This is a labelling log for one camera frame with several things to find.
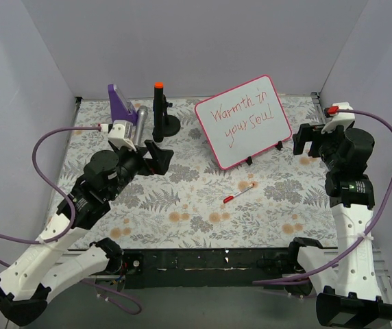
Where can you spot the black whiteboard foot left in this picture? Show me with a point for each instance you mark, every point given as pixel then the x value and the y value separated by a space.
pixel 249 160

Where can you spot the purple wedge stand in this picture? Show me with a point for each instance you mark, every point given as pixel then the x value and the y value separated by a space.
pixel 120 108

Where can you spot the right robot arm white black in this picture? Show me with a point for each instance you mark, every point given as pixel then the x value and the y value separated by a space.
pixel 348 296

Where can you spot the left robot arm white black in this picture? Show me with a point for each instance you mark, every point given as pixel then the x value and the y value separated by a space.
pixel 29 284

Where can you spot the black flashlight orange tip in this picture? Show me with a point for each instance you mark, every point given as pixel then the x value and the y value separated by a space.
pixel 157 133

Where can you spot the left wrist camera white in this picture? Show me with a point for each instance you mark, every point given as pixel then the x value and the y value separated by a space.
pixel 119 134

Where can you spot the silver microphone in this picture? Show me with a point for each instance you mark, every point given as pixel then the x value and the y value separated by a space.
pixel 142 113

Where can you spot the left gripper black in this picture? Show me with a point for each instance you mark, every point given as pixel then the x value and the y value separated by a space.
pixel 144 161

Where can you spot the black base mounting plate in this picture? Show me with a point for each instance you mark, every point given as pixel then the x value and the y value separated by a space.
pixel 238 267

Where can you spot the black whiteboard foot right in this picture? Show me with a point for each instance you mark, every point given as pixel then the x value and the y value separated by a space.
pixel 279 145

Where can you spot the black whiteboard foot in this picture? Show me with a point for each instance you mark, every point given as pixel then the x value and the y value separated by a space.
pixel 279 145
pixel 249 160

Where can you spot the pink framed whiteboard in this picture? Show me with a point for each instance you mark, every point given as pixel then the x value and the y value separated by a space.
pixel 244 121

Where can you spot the white whiteboard marker pen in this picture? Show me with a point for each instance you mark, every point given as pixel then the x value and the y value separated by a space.
pixel 244 190

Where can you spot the black round stand base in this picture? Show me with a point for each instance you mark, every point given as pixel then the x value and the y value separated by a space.
pixel 170 124

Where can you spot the floral table mat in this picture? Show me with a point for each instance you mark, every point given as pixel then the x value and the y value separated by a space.
pixel 184 208

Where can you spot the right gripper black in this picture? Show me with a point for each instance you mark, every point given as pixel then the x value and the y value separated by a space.
pixel 313 142

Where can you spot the red marker cap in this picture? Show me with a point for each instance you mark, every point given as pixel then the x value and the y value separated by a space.
pixel 228 199

